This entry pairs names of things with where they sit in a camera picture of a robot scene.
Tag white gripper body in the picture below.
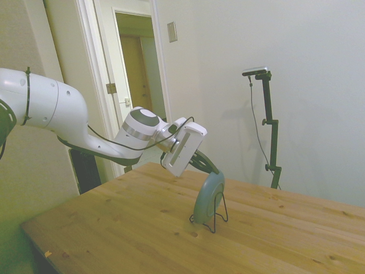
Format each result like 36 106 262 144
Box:
162 122 208 178

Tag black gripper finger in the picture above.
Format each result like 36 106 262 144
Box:
189 158 213 174
196 150 221 175

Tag dark green round plate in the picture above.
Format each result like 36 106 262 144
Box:
192 170 226 227

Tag brown inner door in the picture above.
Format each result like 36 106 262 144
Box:
119 33 152 115

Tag black floor panel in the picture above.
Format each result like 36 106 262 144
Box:
69 147 103 195

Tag white open door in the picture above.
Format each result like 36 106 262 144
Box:
42 0 120 183

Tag black zip tie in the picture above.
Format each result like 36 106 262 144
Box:
19 66 33 127

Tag black wire plate stand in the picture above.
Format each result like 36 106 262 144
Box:
189 191 228 233

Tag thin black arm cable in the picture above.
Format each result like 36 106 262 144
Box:
87 116 195 151

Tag black camera stand pole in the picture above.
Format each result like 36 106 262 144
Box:
254 71 283 190

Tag white door frame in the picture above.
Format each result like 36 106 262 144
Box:
92 0 172 175

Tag silver exterior camera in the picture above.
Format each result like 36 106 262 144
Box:
241 66 270 78

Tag beige wall switch plate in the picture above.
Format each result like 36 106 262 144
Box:
167 21 178 44

